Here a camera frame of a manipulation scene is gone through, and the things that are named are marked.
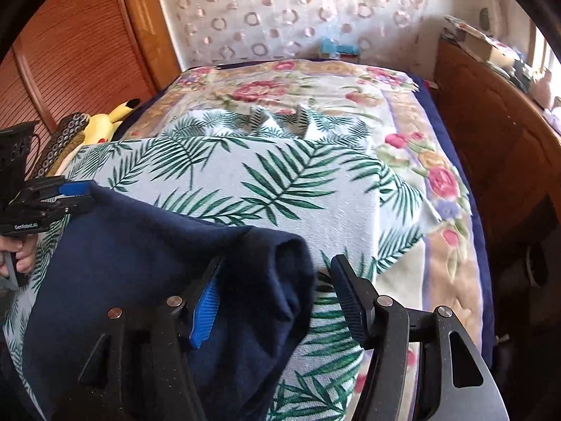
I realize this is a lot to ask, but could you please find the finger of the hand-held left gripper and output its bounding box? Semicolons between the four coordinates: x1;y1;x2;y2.
9;196;95;221
24;178;94;200

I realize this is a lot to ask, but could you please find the sheer circle patterned curtain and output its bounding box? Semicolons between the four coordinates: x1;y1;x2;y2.
151;0;434;71

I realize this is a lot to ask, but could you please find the floral blanket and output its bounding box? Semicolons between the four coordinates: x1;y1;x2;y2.
118;59;483;404

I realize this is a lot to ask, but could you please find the navy bed sheet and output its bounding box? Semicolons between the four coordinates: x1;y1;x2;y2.
412;74;496;360

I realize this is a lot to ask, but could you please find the palm leaf print blanket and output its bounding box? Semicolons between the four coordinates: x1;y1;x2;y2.
0;105;439;421

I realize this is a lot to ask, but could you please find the person's left hand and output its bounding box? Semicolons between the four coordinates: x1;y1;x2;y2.
0;236;36;275

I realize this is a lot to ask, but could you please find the yellow plush toy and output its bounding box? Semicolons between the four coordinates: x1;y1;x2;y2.
85;99;141;145

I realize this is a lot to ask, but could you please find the wooden low cabinet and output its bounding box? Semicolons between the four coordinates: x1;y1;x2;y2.
432;37;561;290

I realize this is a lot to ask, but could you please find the dark medallion patterned cloth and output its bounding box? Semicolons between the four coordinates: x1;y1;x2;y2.
33;113;90;180

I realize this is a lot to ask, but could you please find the blue tissue packet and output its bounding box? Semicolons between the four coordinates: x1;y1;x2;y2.
319;37;360;60

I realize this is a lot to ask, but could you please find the pink vase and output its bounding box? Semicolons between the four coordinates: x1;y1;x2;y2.
535;68;554;108

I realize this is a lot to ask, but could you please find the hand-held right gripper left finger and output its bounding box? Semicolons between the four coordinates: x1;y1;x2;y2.
53;254;225;421

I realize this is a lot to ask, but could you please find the wooden slatted wardrobe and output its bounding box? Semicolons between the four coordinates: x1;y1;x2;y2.
0;0;182;176

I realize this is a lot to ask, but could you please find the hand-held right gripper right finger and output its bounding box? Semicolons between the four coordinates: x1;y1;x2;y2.
330;253;511;421

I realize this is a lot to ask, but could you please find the cardboard box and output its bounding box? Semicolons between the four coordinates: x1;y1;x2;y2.
456;26;509;60

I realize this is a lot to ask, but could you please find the navy t-shirt with orange print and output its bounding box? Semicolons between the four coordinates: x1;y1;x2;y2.
0;182;316;421

